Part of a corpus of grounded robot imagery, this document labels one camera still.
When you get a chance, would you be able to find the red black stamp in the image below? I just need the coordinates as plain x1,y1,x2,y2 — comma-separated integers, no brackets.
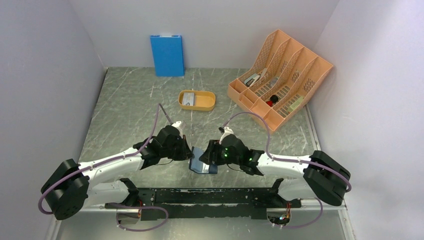
266,94,279,107

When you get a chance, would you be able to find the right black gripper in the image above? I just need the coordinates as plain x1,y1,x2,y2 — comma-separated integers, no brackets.
199,139,241,166

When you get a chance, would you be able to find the grey stapler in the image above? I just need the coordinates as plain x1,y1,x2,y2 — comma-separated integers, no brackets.
243,73,261,87

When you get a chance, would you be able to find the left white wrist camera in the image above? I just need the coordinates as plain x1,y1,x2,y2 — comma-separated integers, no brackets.
172,120,186,132

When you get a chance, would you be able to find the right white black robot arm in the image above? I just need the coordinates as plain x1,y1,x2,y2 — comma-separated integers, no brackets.
198,134,351,207

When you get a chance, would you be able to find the orange desk file organizer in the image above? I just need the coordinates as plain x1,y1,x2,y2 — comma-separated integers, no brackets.
227,29,334,133

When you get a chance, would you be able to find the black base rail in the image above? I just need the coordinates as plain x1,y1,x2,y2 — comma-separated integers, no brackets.
120,187,302,220

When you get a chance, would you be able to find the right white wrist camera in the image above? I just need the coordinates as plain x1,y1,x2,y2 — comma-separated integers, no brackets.
218,126,234,139

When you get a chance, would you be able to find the blue folder box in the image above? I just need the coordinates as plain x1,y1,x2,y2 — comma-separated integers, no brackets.
149,35,185,77

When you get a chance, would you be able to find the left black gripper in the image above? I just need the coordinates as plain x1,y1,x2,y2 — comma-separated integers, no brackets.
161,134,195,161

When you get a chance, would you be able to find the green sticky note pad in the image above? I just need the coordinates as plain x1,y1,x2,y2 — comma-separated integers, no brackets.
286,95,304,113

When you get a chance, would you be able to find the orange oval tray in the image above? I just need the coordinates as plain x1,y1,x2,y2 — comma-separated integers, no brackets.
178,90,216,112

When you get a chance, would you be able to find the silver VIP card stack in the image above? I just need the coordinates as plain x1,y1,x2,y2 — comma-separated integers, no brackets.
181,92,195,107

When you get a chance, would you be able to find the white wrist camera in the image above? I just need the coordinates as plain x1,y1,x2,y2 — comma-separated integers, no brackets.
172,120,186,132
218,126,234,139

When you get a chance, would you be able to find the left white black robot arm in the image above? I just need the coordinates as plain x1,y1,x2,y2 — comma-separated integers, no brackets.
41,121,193,220

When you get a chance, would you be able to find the grey item in organizer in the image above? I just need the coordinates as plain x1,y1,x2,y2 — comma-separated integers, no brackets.
268,77,279,88

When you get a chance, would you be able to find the navy blue card holder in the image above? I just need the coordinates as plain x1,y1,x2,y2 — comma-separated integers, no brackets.
189,146,218,175

